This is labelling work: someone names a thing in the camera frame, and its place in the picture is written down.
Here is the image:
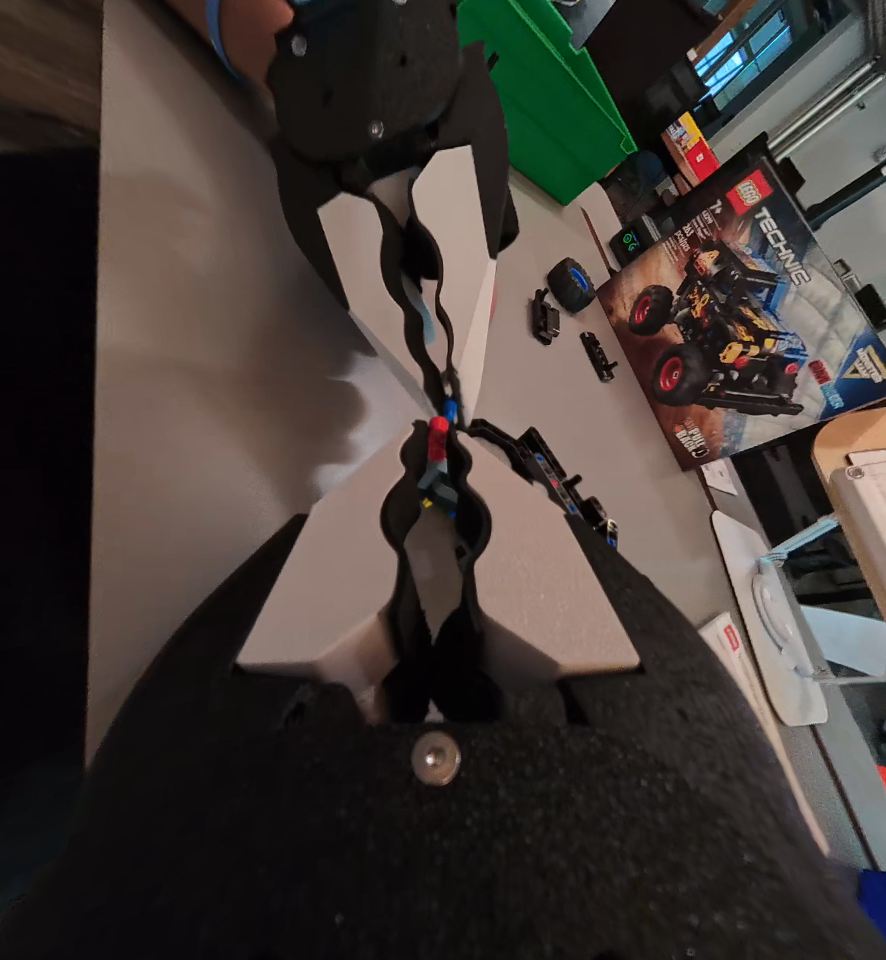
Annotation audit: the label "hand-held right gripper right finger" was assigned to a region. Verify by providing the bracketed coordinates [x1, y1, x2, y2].
[450, 431, 644, 714]

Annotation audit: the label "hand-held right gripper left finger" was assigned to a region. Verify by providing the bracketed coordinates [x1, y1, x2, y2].
[235, 429, 423, 714]

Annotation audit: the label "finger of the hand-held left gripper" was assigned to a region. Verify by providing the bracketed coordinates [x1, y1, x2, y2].
[411, 144, 500, 423]
[316, 191, 446, 412]

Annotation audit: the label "partly built lego truck model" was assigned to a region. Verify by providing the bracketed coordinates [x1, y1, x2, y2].
[467, 418, 623, 552]

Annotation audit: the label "small red grey lego assembly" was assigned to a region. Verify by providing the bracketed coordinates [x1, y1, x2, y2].
[415, 397, 464, 522]

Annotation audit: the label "black lego wheel blue rim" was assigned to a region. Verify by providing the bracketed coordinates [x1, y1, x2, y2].
[546, 257, 599, 315]

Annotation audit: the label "black lego assembly grey ends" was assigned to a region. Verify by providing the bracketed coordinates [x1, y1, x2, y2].
[579, 330, 620, 384]

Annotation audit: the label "person's left hand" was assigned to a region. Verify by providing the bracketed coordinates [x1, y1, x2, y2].
[221, 0, 296, 81]

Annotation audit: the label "green plastic bin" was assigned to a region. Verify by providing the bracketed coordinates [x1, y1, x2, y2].
[456, 0, 639, 208]

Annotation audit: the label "blue wristband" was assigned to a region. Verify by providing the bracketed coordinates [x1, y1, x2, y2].
[203, 0, 248, 81]

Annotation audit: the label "black device green display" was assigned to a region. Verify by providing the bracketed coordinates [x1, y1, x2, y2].
[608, 216, 666, 268]

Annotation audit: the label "white instruction booklet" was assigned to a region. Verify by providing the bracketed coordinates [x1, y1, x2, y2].
[698, 611, 834, 856]

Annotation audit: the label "white document stand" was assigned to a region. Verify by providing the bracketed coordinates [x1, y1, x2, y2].
[710, 442, 886, 729]

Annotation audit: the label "small red yellow box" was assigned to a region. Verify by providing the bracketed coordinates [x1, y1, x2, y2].
[660, 111, 722, 186]

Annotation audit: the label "monster truck toy box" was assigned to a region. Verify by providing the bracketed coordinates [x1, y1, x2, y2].
[596, 153, 886, 474]

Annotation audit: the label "instruction sheet on stand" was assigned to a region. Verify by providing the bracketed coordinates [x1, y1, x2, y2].
[810, 401, 886, 676]

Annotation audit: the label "black lego bracket assembly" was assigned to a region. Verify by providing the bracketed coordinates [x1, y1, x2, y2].
[527, 287, 563, 347]

